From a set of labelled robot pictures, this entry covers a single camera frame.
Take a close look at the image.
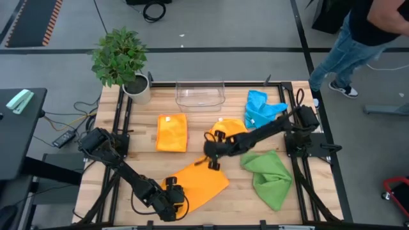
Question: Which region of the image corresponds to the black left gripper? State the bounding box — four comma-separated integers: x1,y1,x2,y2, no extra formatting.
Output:
150,187,186,223

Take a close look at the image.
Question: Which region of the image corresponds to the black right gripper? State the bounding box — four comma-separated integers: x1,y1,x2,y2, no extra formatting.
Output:
203,134,245,171

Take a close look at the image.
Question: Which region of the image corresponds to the green microfiber towel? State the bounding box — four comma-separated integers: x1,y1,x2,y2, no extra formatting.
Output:
240,149,293,212

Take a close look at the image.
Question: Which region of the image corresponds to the blue microfiber towel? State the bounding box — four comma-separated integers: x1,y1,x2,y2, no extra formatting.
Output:
244,89,289,130

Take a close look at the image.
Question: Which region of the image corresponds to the clear plastic bin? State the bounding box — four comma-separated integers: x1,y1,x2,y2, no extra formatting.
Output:
175,76,226,112

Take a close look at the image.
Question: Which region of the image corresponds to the white plant pot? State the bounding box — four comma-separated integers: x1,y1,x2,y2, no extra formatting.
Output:
122,73,151,105

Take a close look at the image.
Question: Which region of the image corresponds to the black power adapter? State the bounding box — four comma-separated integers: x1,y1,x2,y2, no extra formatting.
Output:
52,130,77,149

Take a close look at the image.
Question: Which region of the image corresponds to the green leafy plant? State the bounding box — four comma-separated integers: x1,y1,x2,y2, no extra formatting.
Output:
91,26,148,88

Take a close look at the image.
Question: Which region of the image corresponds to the black side desk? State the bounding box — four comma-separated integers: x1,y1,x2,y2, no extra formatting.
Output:
0,88,48,181

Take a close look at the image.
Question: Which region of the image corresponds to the grey floor bar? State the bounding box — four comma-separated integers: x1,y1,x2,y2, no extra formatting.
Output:
363,103,409,116

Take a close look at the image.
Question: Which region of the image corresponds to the black floor cabinet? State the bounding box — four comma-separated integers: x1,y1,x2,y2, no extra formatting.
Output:
311,0,352,35

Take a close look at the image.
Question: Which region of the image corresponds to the red framed black cart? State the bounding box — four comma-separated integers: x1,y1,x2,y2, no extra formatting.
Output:
380,176,409,220

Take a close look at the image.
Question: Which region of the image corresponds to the person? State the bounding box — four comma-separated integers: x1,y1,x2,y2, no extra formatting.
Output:
308,0,409,100

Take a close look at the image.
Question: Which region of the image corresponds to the mint green stapler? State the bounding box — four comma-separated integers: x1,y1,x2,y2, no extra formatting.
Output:
5,89,35,115

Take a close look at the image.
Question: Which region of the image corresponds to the black orange-edged floor mat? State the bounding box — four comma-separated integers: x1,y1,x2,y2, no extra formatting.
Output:
4,0,64,48

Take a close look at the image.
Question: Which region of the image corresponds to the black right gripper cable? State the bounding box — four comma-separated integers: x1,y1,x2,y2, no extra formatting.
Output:
194,131,219,166

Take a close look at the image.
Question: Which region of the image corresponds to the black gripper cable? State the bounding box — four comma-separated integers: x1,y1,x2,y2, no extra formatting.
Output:
194,131,219,166
130,190,190,222

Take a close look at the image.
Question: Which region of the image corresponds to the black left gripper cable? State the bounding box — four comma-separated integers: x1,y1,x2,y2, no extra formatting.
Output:
130,190,190,222

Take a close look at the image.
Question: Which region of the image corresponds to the black metal table frame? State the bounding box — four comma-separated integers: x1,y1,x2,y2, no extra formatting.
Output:
72,72,354,230

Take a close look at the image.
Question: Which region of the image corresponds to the yellow floor cable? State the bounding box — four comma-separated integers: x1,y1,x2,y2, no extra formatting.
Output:
43,111,98,132

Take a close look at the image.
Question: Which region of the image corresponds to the coiled black floor cable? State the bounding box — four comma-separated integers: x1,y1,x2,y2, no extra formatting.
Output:
143,1,167,23

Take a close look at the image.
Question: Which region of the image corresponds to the white floor cable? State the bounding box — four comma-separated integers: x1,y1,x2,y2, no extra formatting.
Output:
366,62,409,72

